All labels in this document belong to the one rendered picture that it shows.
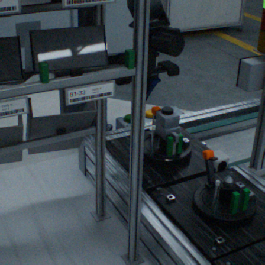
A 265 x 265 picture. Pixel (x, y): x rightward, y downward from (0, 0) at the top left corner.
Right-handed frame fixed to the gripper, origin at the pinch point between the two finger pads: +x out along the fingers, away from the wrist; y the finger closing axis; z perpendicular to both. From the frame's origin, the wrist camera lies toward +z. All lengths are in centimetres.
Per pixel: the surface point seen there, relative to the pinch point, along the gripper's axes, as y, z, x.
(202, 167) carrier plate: -4.7, -22.6, 12.6
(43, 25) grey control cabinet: -60, 282, 61
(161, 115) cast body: 2.0, -12.7, 1.2
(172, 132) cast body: 0.3, -15.5, 5.1
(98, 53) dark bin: 26.1, -28.9, -23.2
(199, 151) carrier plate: -8.7, -15.7, 12.6
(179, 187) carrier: 5.0, -27.0, 12.6
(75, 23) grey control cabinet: -90, 282, 63
